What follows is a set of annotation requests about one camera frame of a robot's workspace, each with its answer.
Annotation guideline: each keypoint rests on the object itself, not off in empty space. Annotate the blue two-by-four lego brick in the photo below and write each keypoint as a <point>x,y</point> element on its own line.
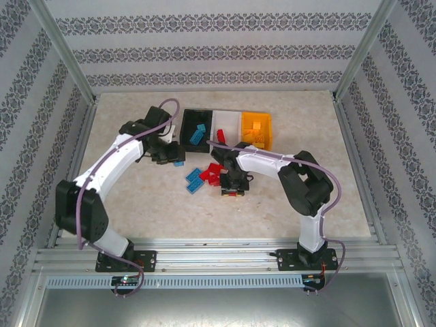
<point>195,137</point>
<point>178,163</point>
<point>193,175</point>
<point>195,186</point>

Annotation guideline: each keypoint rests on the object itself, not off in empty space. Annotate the red sloped lego brick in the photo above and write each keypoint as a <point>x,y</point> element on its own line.
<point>206,174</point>

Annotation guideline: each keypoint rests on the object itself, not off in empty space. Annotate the small blue lego brick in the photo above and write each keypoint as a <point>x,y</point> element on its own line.
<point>201,128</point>

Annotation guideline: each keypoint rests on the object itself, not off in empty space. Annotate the black plastic bin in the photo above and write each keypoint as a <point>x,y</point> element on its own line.
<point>190,119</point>

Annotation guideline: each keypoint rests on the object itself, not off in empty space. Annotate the white plastic bin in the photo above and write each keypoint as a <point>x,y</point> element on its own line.
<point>228,119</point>

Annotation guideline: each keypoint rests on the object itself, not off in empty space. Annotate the yellow plastic bin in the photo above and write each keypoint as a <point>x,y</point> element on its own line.
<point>248,119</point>

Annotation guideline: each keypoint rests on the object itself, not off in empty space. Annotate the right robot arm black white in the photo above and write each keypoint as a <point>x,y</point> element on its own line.
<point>265,161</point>

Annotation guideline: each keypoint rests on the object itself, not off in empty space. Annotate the small circuit board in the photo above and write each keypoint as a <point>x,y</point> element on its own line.
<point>126,280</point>
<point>311,280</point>

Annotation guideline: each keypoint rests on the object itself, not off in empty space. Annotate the grey metal panel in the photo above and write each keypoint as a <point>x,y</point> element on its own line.
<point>218,310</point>

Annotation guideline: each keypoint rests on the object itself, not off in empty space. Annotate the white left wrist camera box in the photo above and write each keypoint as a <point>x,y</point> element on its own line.
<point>169,134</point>

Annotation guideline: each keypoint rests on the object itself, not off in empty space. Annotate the aluminium mounting rail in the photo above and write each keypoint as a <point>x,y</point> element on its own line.
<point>218,259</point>

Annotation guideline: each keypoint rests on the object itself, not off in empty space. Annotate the aluminium side rail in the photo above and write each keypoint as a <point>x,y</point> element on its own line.
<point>350,136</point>
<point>85,136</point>

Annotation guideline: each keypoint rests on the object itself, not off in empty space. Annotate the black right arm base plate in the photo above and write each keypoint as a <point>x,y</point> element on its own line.
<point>284,260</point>

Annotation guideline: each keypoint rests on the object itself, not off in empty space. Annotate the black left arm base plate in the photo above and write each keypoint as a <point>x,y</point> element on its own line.
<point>148,260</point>

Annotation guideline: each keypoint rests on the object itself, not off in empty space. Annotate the aluminium frame post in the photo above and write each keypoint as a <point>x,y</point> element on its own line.
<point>61,51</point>
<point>366,51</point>

